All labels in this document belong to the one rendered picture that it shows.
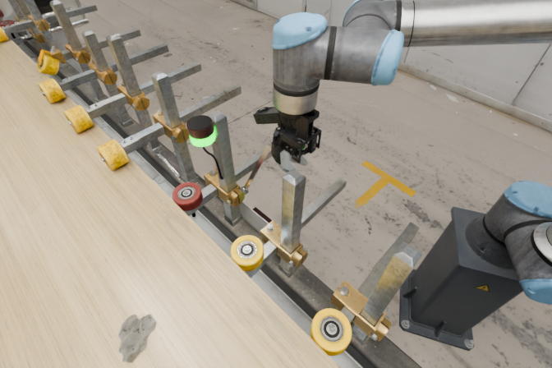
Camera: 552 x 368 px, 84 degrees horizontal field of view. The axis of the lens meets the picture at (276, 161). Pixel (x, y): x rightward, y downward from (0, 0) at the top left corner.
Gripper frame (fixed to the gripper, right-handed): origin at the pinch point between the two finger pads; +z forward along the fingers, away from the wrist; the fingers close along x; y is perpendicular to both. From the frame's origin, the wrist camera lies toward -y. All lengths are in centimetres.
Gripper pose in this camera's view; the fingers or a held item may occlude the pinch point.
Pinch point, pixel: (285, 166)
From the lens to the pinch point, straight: 78.5
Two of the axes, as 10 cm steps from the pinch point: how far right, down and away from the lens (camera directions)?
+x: 6.9, -5.1, 5.1
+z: 0.0, 7.1, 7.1
